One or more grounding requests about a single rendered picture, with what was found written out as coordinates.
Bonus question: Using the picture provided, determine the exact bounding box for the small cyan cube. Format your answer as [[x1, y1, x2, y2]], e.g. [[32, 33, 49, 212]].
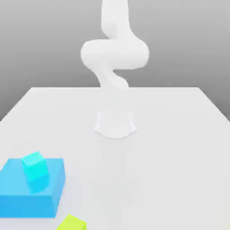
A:
[[21, 151, 49, 194]]

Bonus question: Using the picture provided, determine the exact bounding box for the small yellow-green cube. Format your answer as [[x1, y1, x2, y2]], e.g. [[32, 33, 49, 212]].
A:
[[56, 214, 87, 230]]

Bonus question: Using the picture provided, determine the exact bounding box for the large blue box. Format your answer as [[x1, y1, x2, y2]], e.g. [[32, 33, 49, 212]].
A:
[[0, 158, 66, 219]]

